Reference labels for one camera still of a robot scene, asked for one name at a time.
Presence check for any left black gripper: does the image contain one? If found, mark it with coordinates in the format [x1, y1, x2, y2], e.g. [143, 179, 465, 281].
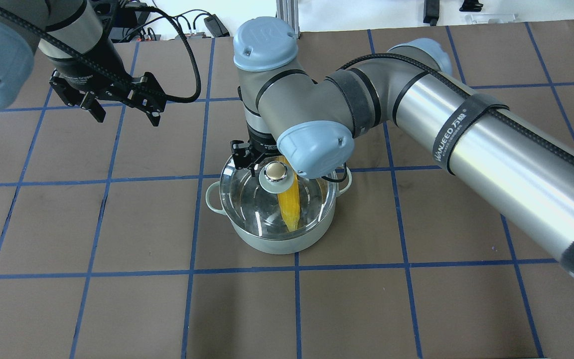
[49, 70, 166, 127]

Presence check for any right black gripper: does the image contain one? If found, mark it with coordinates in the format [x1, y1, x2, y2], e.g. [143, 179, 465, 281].
[230, 132, 282, 177]

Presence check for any glass pot lid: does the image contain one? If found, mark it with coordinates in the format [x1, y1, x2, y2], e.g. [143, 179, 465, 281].
[219, 156, 341, 241]

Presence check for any yellow corn cob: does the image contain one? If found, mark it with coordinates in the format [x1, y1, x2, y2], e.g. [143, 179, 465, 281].
[277, 156, 300, 232]

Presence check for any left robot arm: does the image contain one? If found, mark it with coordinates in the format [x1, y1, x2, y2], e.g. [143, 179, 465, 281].
[0, 0, 166, 127]

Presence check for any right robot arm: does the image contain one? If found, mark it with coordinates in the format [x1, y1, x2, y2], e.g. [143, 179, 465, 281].
[233, 17, 574, 277]

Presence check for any pale green steel pot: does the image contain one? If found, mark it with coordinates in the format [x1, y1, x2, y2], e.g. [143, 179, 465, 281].
[205, 156, 353, 255]

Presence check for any black electronics box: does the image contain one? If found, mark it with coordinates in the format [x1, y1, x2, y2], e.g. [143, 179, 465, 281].
[90, 0, 149, 43]

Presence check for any black power adapter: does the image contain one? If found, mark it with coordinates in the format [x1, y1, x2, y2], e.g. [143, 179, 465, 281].
[203, 14, 230, 38]

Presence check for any brown table mat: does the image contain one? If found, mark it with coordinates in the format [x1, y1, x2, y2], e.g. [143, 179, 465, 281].
[0, 38, 574, 359]

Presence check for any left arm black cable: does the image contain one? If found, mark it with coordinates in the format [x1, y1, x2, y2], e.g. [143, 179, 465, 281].
[0, 0, 202, 104]

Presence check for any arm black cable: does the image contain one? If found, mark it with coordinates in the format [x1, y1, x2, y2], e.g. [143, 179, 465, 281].
[339, 53, 574, 182]
[0, 0, 202, 104]

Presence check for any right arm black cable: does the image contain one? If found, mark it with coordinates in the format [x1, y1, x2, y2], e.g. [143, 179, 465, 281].
[339, 53, 574, 182]

